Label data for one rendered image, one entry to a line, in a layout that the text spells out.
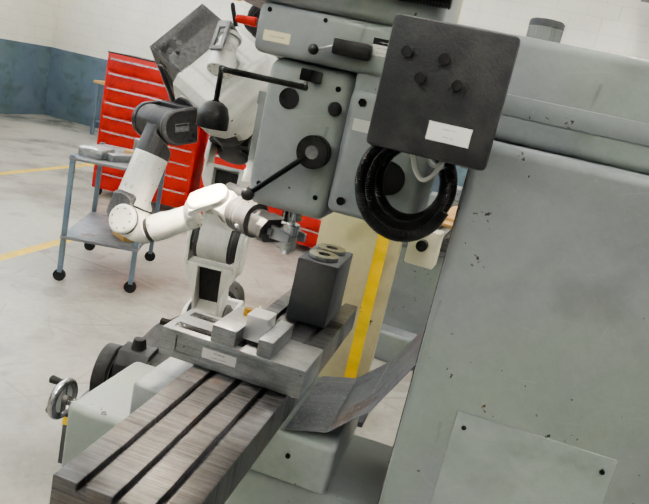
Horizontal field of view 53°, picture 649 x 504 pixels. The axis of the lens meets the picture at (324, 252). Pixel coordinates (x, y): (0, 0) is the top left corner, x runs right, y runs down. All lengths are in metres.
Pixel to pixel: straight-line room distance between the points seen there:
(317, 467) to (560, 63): 0.97
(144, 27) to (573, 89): 11.05
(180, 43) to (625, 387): 1.38
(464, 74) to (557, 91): 0.30
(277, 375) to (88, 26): 11.48
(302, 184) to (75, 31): 11.54
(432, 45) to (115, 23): 11.44
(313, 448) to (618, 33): 9.56
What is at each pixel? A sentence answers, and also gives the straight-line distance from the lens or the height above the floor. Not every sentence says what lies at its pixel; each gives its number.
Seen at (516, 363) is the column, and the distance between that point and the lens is 1.29.
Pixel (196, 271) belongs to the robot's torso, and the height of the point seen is 0.90.
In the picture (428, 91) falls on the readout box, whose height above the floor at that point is 1.62.
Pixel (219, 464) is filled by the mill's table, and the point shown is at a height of 0.93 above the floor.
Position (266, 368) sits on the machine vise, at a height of 0.97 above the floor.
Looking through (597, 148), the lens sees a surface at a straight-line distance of 1.35.
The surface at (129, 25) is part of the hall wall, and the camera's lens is 12.27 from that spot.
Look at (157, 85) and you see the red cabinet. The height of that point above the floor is 1.24.
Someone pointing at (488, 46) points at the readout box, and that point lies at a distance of 1.08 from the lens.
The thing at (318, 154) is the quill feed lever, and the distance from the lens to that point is 1.37.
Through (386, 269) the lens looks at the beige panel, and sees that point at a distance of 3.29.
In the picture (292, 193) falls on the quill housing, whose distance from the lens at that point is 1.42.
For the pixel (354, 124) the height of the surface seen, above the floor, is 1.53.
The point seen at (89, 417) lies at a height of 0.71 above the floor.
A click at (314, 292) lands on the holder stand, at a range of 1.88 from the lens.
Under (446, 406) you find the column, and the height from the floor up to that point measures 1.05.
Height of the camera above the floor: 1.59
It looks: 14 degrees down
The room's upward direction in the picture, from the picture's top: 12 degrees clockwise
